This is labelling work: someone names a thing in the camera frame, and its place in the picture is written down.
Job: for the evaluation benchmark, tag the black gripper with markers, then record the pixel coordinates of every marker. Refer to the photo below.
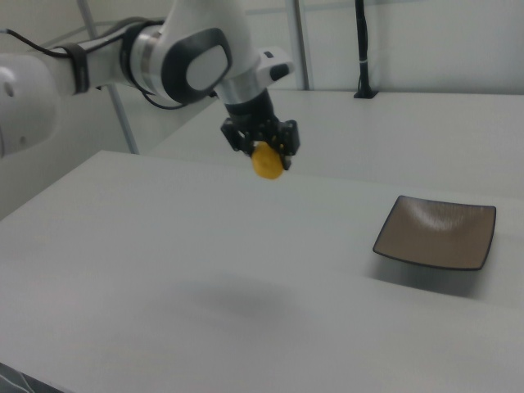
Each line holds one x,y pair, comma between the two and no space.
251,112

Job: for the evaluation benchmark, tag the yellow potato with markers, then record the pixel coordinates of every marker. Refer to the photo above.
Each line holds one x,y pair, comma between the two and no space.
268,163

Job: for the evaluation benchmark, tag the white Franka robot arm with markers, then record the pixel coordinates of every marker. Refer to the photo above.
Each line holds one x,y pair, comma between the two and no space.
192,61

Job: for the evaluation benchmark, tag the square brown ceramic plate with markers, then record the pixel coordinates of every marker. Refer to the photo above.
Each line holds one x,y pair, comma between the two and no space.
436,233

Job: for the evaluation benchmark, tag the dark patterned cloth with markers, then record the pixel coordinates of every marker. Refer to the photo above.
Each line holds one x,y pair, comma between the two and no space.
18,380

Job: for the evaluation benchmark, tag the grey metal frame post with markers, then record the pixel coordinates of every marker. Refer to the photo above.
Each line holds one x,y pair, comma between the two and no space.
303,45

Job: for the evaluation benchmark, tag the black camera stand pole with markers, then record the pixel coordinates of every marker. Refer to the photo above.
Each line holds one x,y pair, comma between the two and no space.
364,49

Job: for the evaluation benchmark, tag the slanted grey frame post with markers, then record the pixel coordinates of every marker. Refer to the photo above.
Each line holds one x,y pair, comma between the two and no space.
123,118

